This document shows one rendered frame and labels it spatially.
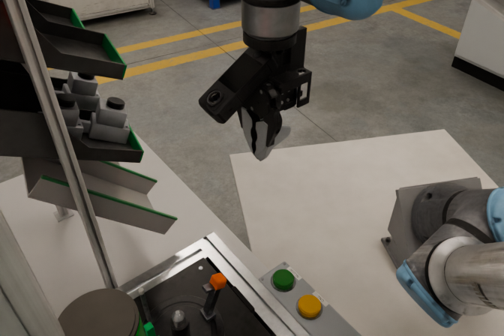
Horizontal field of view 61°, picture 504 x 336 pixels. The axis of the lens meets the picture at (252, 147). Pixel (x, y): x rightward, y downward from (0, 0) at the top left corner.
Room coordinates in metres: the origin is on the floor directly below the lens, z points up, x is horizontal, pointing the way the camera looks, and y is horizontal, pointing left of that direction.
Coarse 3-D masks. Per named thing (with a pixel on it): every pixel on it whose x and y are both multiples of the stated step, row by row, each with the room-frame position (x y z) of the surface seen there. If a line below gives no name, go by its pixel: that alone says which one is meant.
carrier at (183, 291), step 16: (192, 272) 0.49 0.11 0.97; (208, 272) 0.49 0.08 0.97; (160, 288) 0.46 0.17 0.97; (176, 288) 0.46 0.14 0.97; (192, 288) 0.46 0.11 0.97; (224, 288) 0.46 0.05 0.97; (144, 304) 0.38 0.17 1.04; (160, 304) 0.41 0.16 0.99; (176, 304) 0.41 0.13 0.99; (192, 304) 0.41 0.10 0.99; (224, 304) 0.42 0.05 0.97; (240, 304) 0.42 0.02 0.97; (144, 320) 0.38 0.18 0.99; (160, 320) 0.38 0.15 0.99; (176, 320) 0.35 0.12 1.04; (192, 320) 0.38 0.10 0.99; (208, 320) 0.38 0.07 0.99; (224, 320) 0.40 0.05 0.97; (240, 320) 0.40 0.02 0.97; (256, 320) 0.40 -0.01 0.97
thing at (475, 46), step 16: (480, 16) 3.11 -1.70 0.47; (496, 16) 3.00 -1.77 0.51; (464, 32) 3.18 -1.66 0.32; (480, 32) 3.07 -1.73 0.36; (496, 32) 2.97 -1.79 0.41; (464, 48) 3.14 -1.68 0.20; (480, 48) 3.03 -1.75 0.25; (496, 48) 2.93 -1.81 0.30; (464, 64) 3.14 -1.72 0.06; (480, 64) 3.00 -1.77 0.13; (496, 64) 2.89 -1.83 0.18; (496, 80) 2.88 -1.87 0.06
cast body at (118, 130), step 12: (96, 108) 0.63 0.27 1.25; (108, 108) 0.60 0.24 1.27; (120, 108) 0.61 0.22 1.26; (84, 120) 0.61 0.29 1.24; (96, 120) 0.60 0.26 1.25; (108, 120) 0.60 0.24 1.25; (120, 120) 0.60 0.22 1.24; (84, 132) 0.60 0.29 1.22; (96, 132) 0.59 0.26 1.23; (108, 132) 0.59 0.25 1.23; (120, 132) 0.60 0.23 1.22
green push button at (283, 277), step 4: (276, 272) 0.49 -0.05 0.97; (280, 272) 0.49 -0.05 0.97; (284, 272) 0.49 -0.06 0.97; (288, 272) 0.49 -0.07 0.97; (276, 276) 0.48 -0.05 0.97; (280, 276) 0.48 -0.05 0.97; (284, 276) 0.48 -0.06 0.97; (288, 276) 0.48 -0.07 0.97; (292, 276) 0.48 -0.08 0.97; (276, 280) 0.47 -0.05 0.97; (280, 280) 0.47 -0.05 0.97; (284, 280) 0.47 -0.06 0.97; (288, 280) 0.47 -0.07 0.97; (292, 280) 0.47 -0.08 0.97; (276, 284) 0.47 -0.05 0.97; (280, 284) 0.46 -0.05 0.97; (284, 284) 0.46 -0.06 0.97; (288, 284) 0.46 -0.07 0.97; (292, 284) 0.47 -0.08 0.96; (280, 288) 0.46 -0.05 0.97; (284, 288) 0.46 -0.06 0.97; (288, 288) 0.46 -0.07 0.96
